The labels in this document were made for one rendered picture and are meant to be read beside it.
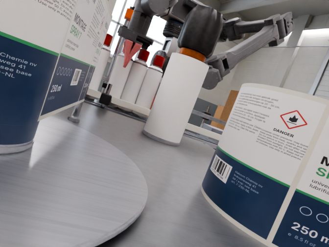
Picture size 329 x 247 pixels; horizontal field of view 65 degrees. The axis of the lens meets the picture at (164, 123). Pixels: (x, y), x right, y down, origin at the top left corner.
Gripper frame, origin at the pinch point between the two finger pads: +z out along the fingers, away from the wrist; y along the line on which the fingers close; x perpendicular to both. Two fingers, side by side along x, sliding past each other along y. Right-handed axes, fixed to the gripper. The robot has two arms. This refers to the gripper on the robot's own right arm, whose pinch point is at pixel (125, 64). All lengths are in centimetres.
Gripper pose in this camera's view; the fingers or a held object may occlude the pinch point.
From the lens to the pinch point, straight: 78.4
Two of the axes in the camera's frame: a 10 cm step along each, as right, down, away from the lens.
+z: -3.6, 9.3, 1.0
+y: 9.0, 3.2, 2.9
